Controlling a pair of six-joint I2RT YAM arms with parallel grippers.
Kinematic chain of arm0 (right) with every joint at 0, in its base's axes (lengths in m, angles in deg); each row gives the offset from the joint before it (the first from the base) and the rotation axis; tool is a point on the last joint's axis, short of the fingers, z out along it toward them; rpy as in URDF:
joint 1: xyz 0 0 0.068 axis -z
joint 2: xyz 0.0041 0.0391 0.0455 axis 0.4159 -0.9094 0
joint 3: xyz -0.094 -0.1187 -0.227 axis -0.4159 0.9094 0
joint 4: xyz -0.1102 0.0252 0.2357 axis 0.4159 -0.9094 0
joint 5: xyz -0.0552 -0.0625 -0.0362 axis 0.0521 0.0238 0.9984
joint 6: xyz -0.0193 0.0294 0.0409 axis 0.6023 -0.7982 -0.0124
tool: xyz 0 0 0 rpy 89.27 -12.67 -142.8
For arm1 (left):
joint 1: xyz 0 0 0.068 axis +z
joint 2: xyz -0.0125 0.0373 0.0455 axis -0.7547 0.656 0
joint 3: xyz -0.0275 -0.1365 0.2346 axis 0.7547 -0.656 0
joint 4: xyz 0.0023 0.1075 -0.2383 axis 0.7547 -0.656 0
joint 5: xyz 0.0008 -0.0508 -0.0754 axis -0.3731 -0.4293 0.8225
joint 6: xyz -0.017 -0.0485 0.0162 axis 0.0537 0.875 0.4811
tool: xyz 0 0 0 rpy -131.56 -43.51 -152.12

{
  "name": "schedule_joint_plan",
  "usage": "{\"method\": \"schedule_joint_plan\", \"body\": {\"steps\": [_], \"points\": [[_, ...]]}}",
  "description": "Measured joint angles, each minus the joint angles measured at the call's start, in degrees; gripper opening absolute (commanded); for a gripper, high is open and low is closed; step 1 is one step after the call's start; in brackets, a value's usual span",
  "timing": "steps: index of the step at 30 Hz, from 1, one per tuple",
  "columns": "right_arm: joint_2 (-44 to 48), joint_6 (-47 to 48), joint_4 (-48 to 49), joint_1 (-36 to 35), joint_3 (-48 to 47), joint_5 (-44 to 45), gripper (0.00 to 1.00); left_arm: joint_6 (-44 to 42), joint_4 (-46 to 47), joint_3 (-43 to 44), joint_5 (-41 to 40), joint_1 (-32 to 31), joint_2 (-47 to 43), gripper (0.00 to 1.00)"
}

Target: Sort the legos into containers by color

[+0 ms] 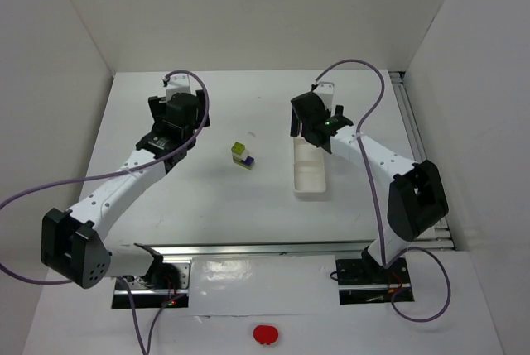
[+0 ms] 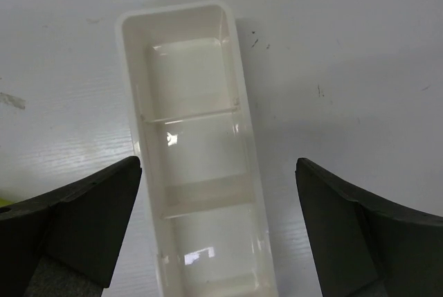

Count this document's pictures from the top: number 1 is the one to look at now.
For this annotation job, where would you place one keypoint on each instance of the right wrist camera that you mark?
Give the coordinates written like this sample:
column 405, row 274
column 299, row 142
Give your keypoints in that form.
column 325, row 90

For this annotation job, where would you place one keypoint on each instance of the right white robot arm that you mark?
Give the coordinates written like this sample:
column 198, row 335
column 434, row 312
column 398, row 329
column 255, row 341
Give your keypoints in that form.
column 416, row 197

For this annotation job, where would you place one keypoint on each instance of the green lego brick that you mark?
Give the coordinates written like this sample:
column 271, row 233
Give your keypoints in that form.
column 240, row 163
column 238, row 148

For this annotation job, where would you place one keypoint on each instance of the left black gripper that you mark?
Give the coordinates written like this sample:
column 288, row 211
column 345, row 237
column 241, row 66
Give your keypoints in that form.
column 153, row 103

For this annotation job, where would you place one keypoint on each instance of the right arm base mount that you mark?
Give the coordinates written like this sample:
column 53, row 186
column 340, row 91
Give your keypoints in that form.
column 358, row 287

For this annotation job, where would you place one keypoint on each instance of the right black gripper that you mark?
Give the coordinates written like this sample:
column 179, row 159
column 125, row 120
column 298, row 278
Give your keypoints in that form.
column 301, row 112

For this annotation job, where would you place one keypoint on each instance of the aluminium rail frame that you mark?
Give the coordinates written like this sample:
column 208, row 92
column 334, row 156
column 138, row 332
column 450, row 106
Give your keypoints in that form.
column 209, row 204

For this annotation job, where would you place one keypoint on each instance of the white divided sorting tray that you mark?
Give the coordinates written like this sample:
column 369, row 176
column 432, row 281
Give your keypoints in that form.
column 308, row 169

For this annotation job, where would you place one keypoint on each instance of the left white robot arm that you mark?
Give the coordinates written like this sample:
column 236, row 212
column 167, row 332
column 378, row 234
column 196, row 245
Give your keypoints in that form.
column 72, row 241

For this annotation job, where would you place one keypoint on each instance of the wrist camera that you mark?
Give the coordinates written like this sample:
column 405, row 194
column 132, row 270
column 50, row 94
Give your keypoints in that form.
column 176, row 84
column 325, row 90

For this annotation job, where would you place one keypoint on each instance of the red round button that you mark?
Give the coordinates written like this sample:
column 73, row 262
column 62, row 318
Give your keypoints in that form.
column 265, row 334

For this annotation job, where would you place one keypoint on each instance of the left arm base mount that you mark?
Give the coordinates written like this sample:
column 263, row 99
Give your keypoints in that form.
column 171, row 284

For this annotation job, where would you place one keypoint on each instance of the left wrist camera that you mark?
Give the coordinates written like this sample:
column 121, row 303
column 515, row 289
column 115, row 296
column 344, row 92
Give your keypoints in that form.
column 176, row 84

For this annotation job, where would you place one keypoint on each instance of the purple lego brick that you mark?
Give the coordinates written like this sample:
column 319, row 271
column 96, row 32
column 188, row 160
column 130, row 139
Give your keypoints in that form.
column 249, row 160

